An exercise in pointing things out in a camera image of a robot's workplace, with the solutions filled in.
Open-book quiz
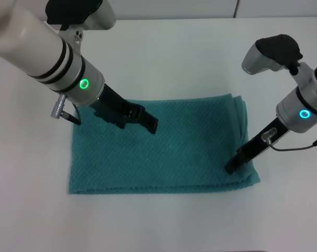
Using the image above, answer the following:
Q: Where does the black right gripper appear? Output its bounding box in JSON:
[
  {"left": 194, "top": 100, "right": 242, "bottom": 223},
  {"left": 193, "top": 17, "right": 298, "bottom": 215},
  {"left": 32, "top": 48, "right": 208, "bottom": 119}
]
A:
[{"left": 224, "top": 118, "right": 290, "bottom": 174}]

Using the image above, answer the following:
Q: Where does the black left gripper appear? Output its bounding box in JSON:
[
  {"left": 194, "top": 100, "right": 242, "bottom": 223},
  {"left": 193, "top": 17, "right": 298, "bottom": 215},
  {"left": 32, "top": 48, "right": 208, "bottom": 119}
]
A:
[{"left": 91, "top": 84, "right": 159, "bottom": 135}]

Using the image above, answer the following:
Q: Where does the teal waffle-weave towel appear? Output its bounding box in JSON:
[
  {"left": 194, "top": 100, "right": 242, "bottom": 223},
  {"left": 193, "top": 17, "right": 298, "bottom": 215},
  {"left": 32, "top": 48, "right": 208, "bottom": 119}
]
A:
[{"left": 67, "top": 93, "right": 261, "bottom": 195}]

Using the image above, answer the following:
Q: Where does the black cable with clear plug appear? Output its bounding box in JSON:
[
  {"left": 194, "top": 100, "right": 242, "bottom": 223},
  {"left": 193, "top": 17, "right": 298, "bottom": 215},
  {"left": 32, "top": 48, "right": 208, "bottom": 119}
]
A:
[{"left": 261, "top": 128, "right": 317, "bottom": 152}]

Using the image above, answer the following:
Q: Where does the black cable with silver plug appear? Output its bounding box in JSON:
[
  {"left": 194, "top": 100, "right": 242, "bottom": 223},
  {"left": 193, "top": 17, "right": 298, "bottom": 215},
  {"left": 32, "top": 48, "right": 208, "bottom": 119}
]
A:
[{"left": 51, "top": 94, "right": 82, "bottom": 125}]

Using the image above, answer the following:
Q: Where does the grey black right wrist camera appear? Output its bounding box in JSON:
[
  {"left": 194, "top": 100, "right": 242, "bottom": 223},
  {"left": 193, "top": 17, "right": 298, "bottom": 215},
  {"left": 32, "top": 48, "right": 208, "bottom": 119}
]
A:
[{"left": 241, "top": 34, "right": 304, "bottom": 76}]

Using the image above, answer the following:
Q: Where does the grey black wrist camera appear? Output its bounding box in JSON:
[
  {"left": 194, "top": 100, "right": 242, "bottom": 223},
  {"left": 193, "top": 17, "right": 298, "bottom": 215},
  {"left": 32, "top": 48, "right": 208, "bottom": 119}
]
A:
[
  {"left": 241, "top": 34, "right": 304, "bottom": 76},
  {"left": 45, "top": 0, "right": 117, "bottom": 31}
]

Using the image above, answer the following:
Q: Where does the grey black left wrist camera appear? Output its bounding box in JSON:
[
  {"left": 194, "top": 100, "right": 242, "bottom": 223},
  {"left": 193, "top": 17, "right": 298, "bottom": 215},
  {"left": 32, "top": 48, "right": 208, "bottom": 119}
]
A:
[{"left": 45, "top": 0, "right": 117, "bottom": 31}]

